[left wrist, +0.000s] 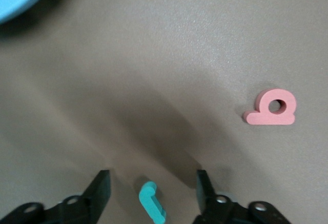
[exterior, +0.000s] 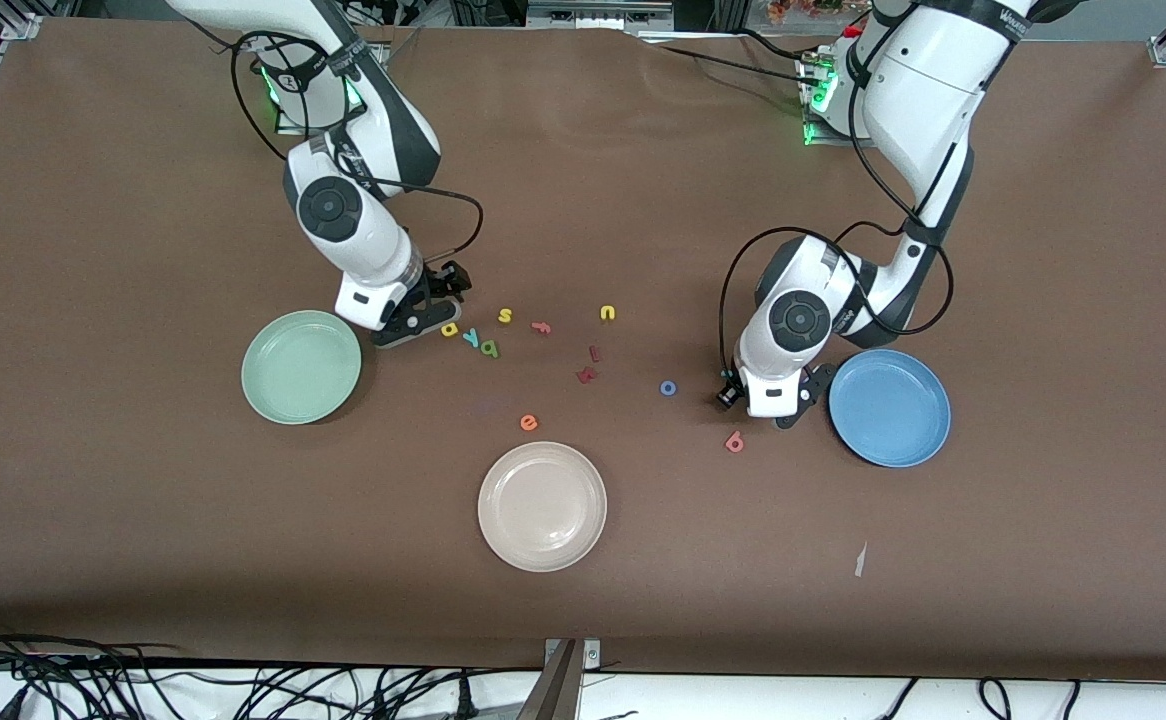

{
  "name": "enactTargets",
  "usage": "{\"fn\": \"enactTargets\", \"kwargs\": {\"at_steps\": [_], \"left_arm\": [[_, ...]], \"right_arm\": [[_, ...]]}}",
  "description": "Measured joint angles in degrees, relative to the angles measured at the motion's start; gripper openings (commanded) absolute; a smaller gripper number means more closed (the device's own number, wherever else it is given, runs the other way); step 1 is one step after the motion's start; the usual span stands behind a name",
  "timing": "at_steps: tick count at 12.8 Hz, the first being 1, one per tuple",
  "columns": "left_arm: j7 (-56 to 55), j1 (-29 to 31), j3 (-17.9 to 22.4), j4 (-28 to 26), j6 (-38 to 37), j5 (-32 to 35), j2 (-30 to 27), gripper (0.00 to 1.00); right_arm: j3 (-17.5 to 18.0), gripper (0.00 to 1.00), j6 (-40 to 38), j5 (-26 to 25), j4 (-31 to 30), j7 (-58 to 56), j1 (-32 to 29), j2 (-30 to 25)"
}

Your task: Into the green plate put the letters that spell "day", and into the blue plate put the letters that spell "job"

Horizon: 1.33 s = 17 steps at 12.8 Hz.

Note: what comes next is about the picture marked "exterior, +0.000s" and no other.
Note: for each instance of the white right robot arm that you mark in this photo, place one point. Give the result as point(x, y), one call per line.
point(343, 230)

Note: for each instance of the dark red foam letter k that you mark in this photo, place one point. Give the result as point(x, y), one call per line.
point(586, 375)

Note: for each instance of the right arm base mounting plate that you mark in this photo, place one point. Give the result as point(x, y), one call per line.
point(293, 128)

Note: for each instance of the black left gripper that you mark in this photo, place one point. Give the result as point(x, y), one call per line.
point(730, 394)

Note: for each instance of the dark metal frame beam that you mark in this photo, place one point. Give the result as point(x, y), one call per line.
point(553, 695)

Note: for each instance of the beige plate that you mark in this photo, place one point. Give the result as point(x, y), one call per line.
point(542, 507)

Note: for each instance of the white paper scrap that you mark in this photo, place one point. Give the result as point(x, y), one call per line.
point(860, 562)

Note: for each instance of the green foam letter b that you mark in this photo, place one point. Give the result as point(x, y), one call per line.
point(489, 349)

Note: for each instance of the grey metal box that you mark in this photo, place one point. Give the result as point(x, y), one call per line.
point(593, 14)

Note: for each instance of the salmon foam letter b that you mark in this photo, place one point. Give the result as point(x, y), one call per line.
point(734, 442)

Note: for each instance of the brown table cover sheet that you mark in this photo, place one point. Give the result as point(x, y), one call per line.
point(643, 200)

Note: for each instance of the green plate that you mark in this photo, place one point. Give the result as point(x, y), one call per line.
point(301, 368)

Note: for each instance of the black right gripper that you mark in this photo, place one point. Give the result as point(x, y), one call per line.
point(440, 284)

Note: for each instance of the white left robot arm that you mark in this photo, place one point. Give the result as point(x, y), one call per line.
point(933, 90)

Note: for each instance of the orange artificial flowers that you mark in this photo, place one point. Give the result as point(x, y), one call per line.
point(803, 8)

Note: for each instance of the blue plate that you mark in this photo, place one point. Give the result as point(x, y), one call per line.
point(893, 410)

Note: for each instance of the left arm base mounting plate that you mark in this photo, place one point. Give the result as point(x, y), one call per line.
point(823, 141)

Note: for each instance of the silver corner bracket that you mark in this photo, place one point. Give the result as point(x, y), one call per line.
point(591, 655)

